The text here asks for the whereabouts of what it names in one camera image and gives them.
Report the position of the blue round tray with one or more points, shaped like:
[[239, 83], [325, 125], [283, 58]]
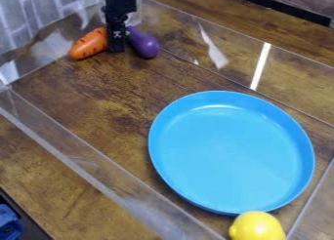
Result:
[[231, 152]]

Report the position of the yellow toy lemon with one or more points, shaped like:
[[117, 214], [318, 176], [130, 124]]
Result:
[[256, 226]]

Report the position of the clear acrylic enclosure wall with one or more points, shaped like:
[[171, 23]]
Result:
[[75, 117]]

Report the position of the purple toy eggplant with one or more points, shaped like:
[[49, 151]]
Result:
[[143, 43]]

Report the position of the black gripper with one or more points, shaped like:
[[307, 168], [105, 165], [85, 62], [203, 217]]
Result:
[[115, 9]]

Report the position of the blue object at corner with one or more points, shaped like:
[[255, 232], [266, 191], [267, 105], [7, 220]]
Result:
[[11, 226]]

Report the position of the orange toy carrot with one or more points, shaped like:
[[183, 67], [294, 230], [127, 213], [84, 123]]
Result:
[[89, 45]]

